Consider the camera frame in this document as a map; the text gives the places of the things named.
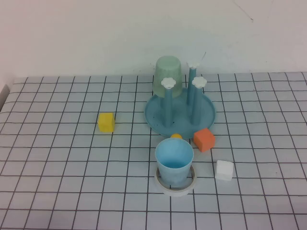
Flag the white tape roll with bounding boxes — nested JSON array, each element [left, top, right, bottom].
[[154, 165, 198, 197]]

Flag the light blue plastic cup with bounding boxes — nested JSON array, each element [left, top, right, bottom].
[[154, 138, 194, 189]]

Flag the yellow foam cube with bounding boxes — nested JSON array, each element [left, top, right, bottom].
[[97, 112, 116, 133]]

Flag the blue cup stand white caps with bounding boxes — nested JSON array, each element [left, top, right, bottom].
[[144, 60, 216, 139]]

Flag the white foam cube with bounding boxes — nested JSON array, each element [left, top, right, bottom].
[[214, 160, 234, 181]]

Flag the white grid-pattern table cover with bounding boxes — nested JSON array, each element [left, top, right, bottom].
[[0, 71, 307, 230]]

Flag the orange foam cube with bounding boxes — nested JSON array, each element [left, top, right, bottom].
[[193, 127, 216, 153]]

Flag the light green plastic cup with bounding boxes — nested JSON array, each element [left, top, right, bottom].
[[153, 55, 183, 99]]

